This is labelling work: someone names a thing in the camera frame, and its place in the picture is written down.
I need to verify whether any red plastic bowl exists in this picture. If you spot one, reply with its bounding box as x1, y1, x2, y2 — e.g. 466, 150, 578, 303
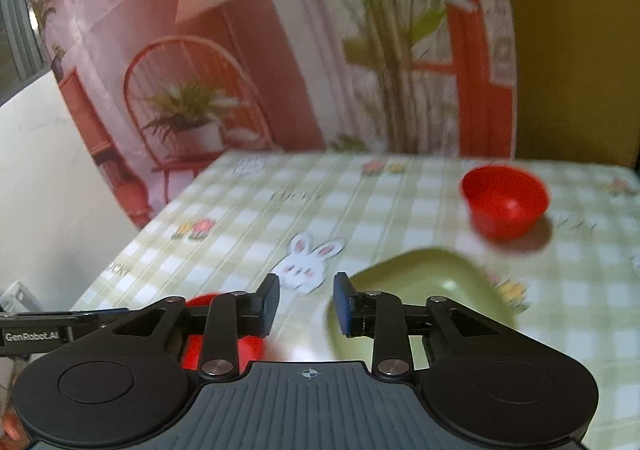
179, 294, 267, 372
460, 165, 551, 241

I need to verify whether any white plastic crate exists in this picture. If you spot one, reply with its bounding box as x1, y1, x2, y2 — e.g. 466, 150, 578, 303
0, 280, 44, 315

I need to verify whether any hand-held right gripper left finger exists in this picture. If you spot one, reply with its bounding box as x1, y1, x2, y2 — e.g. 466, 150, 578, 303
107, 274, 281, 381

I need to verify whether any printed wall cloth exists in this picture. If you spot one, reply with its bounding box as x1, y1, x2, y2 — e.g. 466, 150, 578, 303
22, 0, 517, 231

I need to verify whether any green square plate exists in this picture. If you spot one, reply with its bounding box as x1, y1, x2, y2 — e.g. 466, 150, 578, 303
325, 247, 519, 362

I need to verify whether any checkered bunny tablecloth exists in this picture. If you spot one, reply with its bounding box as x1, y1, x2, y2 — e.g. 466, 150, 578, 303
70, 152, 640, 450

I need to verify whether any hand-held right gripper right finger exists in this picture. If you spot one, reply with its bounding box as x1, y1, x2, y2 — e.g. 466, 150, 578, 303
333, 272, 506, 381

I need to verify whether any grey framed window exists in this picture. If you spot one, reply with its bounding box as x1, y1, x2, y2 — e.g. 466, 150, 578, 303
0, 0, 45, 103

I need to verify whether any person's left hand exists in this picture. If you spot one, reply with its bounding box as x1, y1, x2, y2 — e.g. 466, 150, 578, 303
1, 411, 25, 445

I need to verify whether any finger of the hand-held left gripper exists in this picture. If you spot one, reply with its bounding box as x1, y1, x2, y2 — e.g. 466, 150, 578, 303
74, 308, 128, 328

